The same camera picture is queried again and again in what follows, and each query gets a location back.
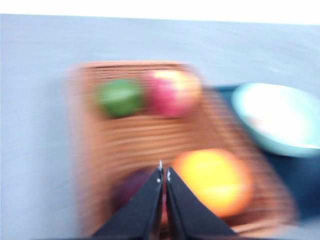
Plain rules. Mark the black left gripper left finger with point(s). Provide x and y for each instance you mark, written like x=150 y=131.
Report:
x=139 y=218

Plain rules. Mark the dark purple red fruit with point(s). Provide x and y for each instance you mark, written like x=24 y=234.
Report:
x=125 y=184

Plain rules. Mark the red yellow apple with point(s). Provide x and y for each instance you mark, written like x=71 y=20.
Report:
x=172 y=93

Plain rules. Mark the orange mandarin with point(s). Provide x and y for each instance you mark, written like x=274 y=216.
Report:
x=219 y=178

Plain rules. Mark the brown wicker basket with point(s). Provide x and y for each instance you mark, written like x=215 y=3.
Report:
x=106 y=147

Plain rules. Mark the light green bowl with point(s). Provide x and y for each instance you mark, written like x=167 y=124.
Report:
x=285 y=117

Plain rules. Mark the green avocado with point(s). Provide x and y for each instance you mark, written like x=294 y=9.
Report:
x=119 y=97

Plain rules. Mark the dark rectangular tray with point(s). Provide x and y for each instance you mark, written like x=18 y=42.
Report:
x=300 y=174

